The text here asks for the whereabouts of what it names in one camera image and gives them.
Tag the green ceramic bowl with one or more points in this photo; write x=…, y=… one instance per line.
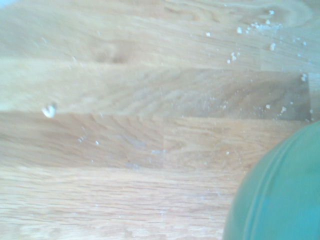
x=280, y=190

